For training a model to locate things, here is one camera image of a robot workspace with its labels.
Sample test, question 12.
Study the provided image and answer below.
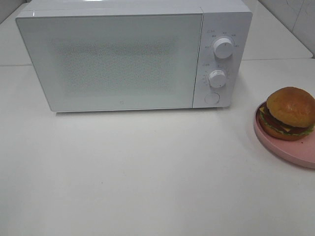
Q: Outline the round white door button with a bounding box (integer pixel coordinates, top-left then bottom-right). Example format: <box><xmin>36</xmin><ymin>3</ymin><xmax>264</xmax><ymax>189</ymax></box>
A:
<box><xmin>205</xmin><ymin>92</ymin><xmax>220</xmax><ymax>105</ymax></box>

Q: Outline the toy hamburger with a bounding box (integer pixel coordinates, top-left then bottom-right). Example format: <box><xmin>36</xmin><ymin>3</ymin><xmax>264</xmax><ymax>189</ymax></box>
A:
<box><xmin>258</xmin><ymin>87</ymin><xmax>315</xmax><ymax>141</ymax></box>

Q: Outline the white timer knob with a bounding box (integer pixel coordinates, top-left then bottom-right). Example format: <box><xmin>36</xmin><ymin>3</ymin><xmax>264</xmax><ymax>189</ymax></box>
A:
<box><xmin>208</xmin><ymin>69</ymin><xmax>227</xmax><ymax>88</ymax></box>

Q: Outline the pink round plate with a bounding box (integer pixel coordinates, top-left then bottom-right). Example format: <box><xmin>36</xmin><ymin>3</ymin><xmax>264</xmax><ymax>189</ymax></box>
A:
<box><xmin>253</xmin><ymin>108</ymin><xmax>315</xmax><ymax>169</ymax></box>

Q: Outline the upper white power knob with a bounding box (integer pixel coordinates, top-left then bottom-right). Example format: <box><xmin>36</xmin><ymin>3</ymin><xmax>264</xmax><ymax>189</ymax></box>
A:
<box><xmin>213</xmin><ymin>36</ymin><xmax>234</xmax><ymax>59</ymax></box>

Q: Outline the white microwave door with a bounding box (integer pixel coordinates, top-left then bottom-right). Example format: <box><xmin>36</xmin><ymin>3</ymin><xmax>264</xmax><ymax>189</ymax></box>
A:
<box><xmin>16</xmin><ymin>14</ymin><xmax>202</xmax><ymax>112</ymax></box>

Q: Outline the white microwave oven body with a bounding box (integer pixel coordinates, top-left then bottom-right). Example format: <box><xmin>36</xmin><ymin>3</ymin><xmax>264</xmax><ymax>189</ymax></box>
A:
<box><xmin>16</xmin><ymin>0</ymin><xmax>252</xmax><ymax>111</ymax></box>

